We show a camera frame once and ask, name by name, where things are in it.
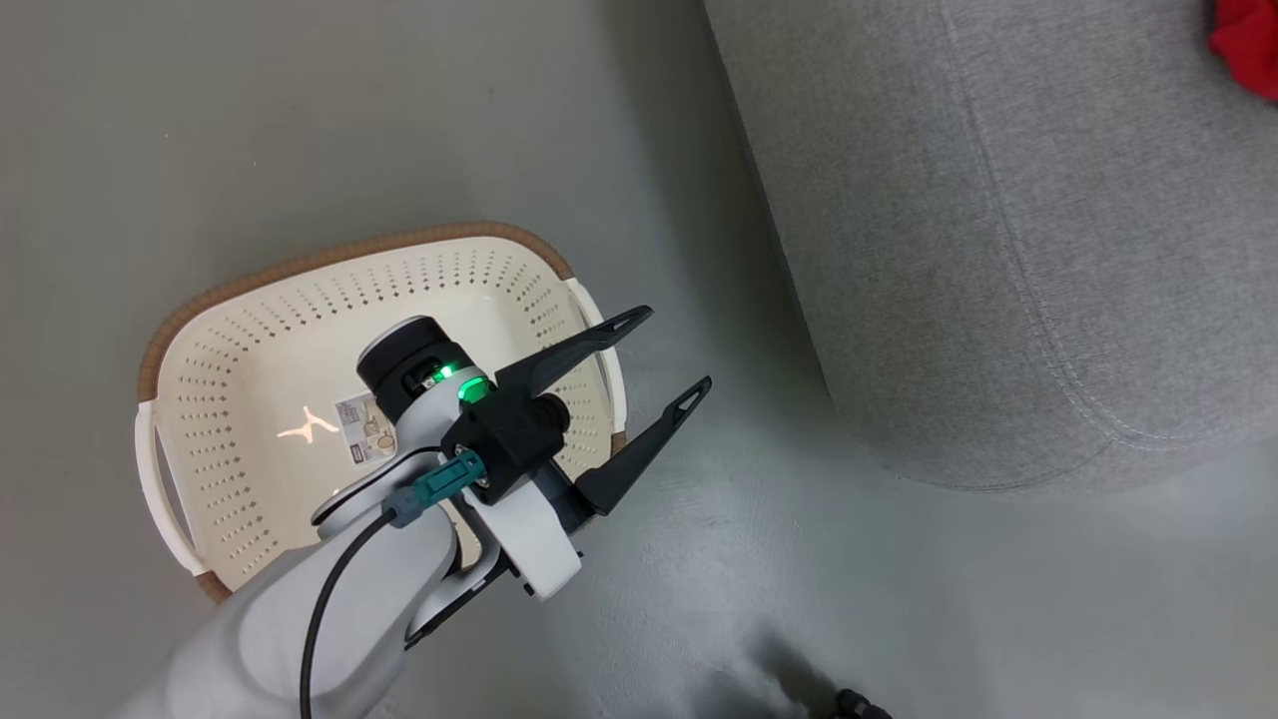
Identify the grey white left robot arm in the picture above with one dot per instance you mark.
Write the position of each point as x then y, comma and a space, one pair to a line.
379, 599

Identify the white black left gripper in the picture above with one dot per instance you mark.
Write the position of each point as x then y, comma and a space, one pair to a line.
409, 364

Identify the beige perforated laundry basket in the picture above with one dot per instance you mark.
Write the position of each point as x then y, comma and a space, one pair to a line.
250, 379

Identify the grey fabric sofa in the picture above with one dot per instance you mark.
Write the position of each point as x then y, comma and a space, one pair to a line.
998, 250

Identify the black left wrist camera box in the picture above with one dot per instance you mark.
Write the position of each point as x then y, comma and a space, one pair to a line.
509, 429

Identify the red and white garment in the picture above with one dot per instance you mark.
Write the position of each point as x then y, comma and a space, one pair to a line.
1253, 45

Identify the paper label sticker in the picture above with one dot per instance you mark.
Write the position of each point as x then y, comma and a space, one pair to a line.
361, 429

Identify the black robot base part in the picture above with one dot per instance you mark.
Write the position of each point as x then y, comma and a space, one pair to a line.
859, 705

